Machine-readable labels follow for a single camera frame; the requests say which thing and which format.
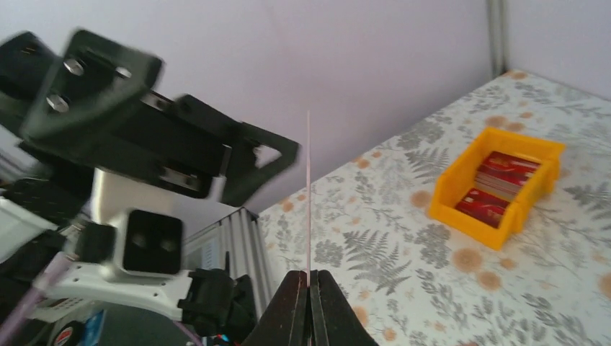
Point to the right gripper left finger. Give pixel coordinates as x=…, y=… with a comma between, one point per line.
x=284, y=321

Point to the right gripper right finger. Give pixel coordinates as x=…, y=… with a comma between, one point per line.
x=333, y=321

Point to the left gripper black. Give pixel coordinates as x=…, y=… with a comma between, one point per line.
x=94, y=106

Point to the red VIP credit card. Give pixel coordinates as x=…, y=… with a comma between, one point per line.
x=504, y=175

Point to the red VIP card in bin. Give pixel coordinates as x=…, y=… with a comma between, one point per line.
x=483, y=207

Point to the floral table cloth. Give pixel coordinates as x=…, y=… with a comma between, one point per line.
x=413, y=280

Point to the yellow plastic bin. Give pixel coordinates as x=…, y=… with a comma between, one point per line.
x=460, y=176

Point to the aluminium rail frame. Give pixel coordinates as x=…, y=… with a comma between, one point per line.
x=236, y=244

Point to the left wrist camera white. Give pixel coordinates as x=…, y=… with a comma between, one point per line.
x=49, y=199

